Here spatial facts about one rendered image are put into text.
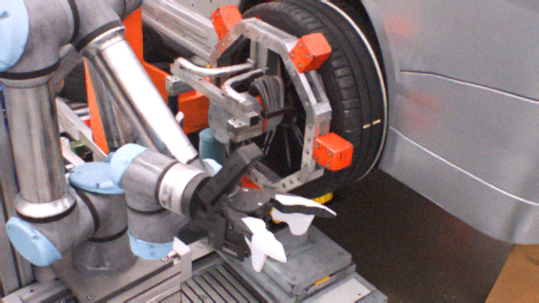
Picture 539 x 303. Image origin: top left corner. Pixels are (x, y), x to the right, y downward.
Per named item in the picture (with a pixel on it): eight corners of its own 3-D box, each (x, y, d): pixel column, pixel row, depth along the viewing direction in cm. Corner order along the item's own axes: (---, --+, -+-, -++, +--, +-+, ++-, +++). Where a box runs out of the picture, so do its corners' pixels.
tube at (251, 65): (257, 73, 191) (258, 41, 186) (205, 87, 181) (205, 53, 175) (225, 54, 203) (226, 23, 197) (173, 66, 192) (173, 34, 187)
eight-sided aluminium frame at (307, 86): (319, 216, 197) (339, 57, 169) (303, 223, 193) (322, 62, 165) (221, 143, 232) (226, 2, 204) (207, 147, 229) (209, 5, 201)
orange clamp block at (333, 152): (329, 151, 185) (350, 165, 179) (310, 159, 181) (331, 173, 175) (333, 131, 182) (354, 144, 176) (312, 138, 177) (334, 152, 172)
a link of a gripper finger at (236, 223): (273, 242, 83) (249, 209, 90) (274, 231, 82) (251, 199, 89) (240, 247, 81) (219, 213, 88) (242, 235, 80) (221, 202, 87)
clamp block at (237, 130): (262, 135, 175) (264, 118, 172) (237, 143, 170) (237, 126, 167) (252, 127, 178) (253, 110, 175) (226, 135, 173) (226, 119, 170)
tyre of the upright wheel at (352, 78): (355, 215, 222) (434, 77, 176) (306, 239, 209) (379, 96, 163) (253, 98, 253) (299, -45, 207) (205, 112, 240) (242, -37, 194)
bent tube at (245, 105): (298, 98, 178) (301, 64, 173) (245, 114, 168) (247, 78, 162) (261, 76, 190) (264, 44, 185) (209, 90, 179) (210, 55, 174)
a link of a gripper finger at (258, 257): (282, 289, 81) (255, 250, 88) (289, 252, 78) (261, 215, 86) (260, 293, 79) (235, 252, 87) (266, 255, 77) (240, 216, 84)
